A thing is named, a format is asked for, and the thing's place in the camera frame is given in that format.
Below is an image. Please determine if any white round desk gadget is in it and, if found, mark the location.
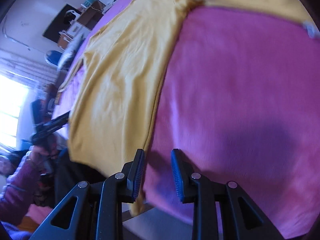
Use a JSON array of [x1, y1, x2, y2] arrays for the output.
[[63, 9, 77, 24]]

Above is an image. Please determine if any white pillow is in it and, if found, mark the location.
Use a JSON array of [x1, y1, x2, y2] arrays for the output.
[[57, 34, 85, 70]]

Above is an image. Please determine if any person's left hand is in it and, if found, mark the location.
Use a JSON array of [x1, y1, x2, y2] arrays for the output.
[[29, 140, 59, 167]]

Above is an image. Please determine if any bright window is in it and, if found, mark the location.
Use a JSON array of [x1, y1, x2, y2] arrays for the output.
[[0, 75, 31, 146]]

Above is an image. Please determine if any wooden desk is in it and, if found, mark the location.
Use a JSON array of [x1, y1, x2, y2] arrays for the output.
[[75, 1, 104, 30]]

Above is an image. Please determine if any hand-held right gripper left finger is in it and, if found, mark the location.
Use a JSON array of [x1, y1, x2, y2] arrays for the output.
[[30, 149, 145, 240]]

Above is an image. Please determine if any yellow sweater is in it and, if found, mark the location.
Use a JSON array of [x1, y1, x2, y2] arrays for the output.
[[59, 0, 316, 216]]

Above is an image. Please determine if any person's left forearm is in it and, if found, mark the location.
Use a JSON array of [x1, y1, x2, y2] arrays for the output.
[[0, 154, 45, 227]]

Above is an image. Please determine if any pink bed cover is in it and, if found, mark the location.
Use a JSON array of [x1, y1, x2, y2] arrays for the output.
[[25, 0, 320, 240]]

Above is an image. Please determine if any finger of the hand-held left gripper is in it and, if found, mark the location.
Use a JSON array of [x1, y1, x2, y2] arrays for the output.
[[51, 111, 71, 128]]

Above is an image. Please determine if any grey wall conduit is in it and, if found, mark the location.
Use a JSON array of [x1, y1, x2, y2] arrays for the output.
[[2, 27, 32, 51]]

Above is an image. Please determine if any white drawer cabinet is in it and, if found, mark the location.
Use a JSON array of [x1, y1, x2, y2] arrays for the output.
[[58, 21, 87, 48]]

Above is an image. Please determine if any black television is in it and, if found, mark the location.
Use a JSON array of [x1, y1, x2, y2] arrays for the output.
[[42, 4, 82, 42]]

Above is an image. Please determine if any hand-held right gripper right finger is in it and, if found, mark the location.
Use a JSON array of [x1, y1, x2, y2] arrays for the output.
[[171, 149, 282, 240]]

